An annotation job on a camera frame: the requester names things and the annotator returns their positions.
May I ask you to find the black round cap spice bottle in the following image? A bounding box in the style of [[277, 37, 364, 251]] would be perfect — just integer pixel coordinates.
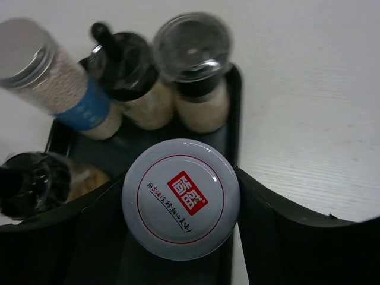
[[1, 152, 110, 221]]

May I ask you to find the red label clear lid jar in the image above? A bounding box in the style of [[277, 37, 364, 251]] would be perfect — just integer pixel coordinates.
[[121, 138, 240, 261]]

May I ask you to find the silver lid blue label jar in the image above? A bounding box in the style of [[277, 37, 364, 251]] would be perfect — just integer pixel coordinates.
[[1, 18, 122, 140]]

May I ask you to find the black flip cap spice bottle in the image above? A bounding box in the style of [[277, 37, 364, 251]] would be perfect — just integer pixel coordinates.
[[152, 12, 232, 134]]

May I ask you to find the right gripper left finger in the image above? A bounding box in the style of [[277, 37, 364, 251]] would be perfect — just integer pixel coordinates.
[[1, 175, 140, 284]]

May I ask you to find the black rectangular plastic tray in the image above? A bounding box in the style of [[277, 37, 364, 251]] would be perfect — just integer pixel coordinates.
[[46, 67, 242, 284]]

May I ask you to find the black knob cap spice bottle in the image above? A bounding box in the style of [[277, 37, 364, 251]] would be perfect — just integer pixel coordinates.
[[87, 22, 175, 131]]

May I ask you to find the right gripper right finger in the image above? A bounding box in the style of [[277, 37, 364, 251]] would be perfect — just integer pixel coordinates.
[[235, 168, 379, 284]]

